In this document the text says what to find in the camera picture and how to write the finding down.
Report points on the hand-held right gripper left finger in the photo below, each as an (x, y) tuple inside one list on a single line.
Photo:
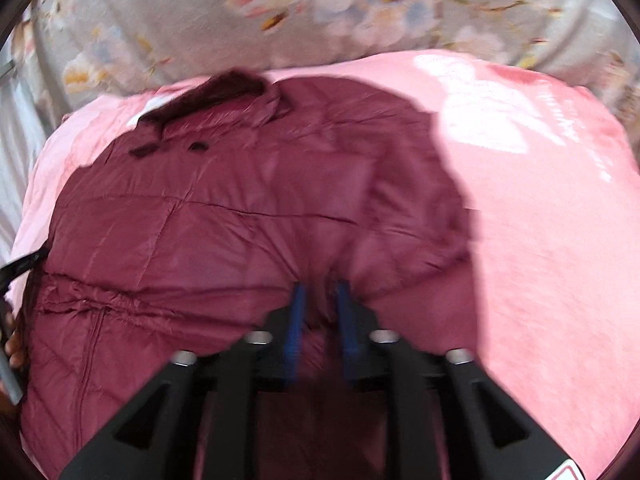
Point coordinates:
[(298, 320)]

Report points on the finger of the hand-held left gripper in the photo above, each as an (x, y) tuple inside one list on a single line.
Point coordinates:
[(22, 265)]

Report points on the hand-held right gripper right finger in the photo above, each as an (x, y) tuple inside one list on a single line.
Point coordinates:
[(345, 320)]

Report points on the maroon padded jacket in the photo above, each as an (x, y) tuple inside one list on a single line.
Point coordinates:
[(225, 210)]

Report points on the person's left hand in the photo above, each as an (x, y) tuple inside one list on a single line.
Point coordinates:
[(16, 347)]

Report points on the light grey sheet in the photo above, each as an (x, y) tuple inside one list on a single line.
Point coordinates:
[(20, 160)]

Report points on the metal rod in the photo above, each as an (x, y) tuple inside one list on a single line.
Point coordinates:
[(6, 72)]

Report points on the pink printed blanket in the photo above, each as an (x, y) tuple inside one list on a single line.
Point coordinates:
[(550, 260)]

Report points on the grey floral quilt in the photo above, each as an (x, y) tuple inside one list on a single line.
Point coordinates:
[(200, 20)]

